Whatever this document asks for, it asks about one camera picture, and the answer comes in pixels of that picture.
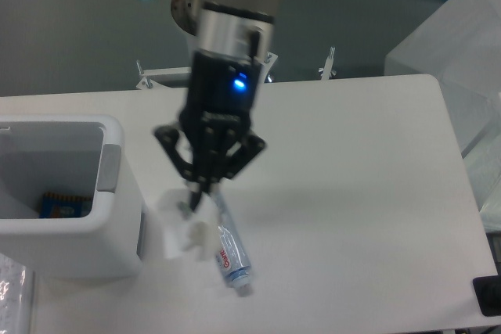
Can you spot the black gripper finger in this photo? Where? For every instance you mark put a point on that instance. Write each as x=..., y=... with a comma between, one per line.
x=168, y=136
x=226, y=157

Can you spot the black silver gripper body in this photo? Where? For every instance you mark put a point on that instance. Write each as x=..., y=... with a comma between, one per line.
x=231, y=44

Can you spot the crushed clear plastic bottle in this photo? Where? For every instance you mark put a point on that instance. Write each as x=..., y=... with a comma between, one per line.
x=232, y=258

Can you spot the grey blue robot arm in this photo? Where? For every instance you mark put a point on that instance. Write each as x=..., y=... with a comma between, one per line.
x=194, y=154

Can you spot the white trash can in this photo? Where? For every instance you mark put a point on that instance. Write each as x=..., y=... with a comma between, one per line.
x=71, y=155

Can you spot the metal table clamp screw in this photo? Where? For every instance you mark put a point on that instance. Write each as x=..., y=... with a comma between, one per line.
x=327, y=72

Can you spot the blue snack wrapper in bin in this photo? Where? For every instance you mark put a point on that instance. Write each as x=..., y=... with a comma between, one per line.
x=56, y=206

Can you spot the clear plastic sheet bottom left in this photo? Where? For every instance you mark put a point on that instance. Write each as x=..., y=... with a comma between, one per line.
x=17, y=288

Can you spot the translucent plastic covered box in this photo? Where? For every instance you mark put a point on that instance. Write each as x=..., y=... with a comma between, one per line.
x=459, y=45

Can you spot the black device at table edge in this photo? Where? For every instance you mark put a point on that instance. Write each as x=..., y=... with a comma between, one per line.
x=487, y=291

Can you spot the white pedestal foot frame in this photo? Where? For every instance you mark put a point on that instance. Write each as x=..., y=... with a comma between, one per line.
x=178, y=77

